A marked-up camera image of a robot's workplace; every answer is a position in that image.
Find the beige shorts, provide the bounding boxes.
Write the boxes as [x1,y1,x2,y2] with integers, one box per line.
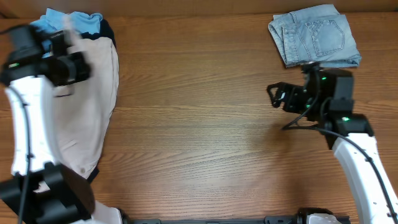
[34,15,123,224]

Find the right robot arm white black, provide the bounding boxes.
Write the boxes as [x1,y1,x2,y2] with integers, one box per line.
[267,62,397,223]

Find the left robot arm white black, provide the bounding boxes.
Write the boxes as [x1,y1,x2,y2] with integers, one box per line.
[1,24,95,223]

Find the folded denim shorts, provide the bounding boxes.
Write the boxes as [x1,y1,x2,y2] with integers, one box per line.
[268,4,361,68]

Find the black garment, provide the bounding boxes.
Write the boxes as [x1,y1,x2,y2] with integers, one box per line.
[81,19,116,183]

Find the light blue shirt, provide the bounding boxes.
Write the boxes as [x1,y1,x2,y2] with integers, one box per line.
[30,8,103,53]

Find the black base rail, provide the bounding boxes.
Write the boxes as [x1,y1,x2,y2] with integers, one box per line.
[119,207,351,224]

